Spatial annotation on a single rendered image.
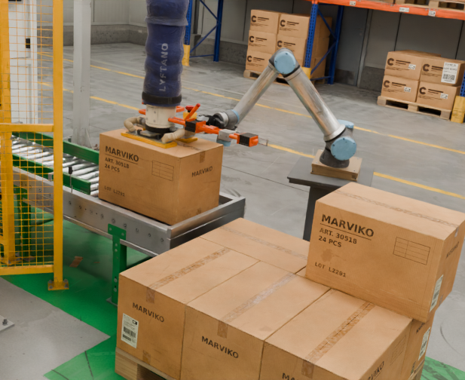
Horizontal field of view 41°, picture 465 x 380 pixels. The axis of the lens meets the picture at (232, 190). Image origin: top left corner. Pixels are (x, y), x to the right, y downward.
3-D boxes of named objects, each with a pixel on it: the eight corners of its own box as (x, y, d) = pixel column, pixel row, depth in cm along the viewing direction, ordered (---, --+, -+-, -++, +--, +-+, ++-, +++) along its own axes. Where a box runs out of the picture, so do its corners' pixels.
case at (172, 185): (98, 197, 374) (99, 133, 361) (142, 183, 406) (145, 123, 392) (175, 227, 344) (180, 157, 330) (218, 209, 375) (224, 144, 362)
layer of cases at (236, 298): (116, 347, 303) (118, 273, 289) (234, 277, 381) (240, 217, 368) (339, 470, 241) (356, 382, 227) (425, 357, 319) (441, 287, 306)
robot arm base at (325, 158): (324, 154, 408) (327, 139, 404) (352, 161, 401) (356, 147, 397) (315, 162, 392) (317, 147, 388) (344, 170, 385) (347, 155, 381)
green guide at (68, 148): (-10, 127, 493) (-10, 116, 490) (1, 125, 502) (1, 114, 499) (140, 179, 411) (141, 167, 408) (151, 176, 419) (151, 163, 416)
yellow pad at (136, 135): (120, 135, 360) (120, 127, 358) (132, 133, 368) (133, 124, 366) (165, 148, 343) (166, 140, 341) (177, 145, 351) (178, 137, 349)
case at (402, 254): (304, 277, 302) (315, 200, 289) (339, 252, 334) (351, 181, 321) (426, 323, 272) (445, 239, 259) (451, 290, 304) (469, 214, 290)
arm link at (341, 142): (358, 143, 381) (289, 41, 358) (362, 153, 365) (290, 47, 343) (337, 157, 385) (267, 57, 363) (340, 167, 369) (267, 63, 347)
